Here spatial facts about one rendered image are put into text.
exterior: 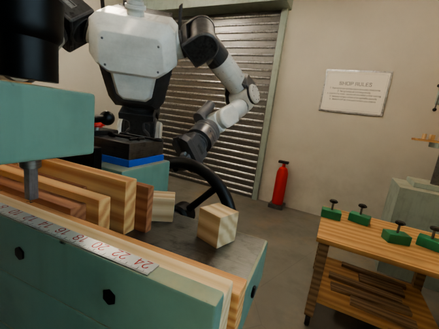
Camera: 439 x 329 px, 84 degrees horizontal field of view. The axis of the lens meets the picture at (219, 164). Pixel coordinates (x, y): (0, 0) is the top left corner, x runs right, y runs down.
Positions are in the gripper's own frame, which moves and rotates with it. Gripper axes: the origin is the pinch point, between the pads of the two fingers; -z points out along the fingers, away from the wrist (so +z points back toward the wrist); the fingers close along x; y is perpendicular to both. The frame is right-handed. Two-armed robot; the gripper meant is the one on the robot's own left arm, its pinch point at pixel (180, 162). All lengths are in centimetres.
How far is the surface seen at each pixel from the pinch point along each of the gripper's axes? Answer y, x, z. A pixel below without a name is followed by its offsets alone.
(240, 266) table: 31.4, 5.6, -29.9
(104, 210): 18.2, 15.9, -31.8
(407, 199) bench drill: 66, -131, 120
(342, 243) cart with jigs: 30, -82, 40
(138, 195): 18.8, 14.1, -27.5
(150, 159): 9.9, 12.1, -15.9
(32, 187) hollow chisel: 13.8, 21.6, -34.0
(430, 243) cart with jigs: 68, -102, 60
